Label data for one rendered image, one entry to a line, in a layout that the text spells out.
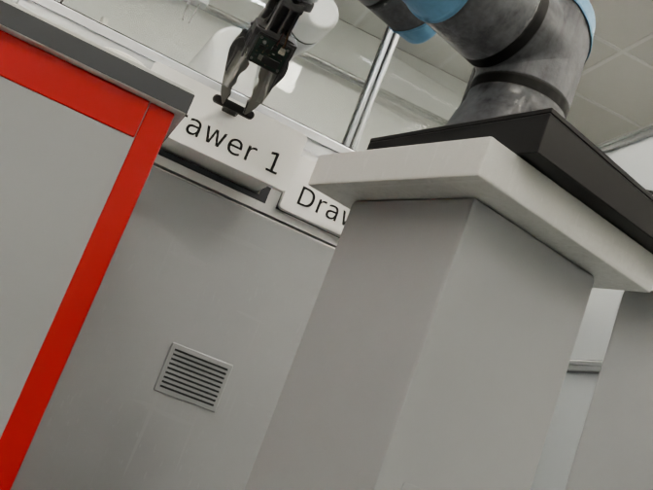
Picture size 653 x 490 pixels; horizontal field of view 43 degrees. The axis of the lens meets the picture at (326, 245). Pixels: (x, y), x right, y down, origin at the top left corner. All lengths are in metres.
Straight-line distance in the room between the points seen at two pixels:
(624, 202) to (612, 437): 0.93
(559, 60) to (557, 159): 0.21
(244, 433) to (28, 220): 0.77
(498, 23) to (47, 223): 0.52
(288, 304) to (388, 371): 0.80
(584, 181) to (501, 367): 0.20
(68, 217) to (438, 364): 0.41
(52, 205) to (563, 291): 0.54
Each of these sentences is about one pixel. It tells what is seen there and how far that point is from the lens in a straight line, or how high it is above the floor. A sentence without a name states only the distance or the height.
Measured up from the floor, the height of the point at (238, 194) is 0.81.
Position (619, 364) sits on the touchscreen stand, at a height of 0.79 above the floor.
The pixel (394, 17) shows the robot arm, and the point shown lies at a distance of 1.25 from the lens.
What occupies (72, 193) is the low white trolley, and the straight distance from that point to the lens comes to 0.91.
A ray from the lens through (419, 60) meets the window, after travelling 1.76.
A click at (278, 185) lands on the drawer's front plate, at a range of 1.43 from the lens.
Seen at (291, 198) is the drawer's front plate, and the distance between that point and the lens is 1.56.
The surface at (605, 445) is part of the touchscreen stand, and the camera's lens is 1.73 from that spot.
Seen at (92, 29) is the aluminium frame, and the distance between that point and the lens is 1.57.
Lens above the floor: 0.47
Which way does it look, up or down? 12 degrees up
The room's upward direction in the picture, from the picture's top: 21 degrees clockwise
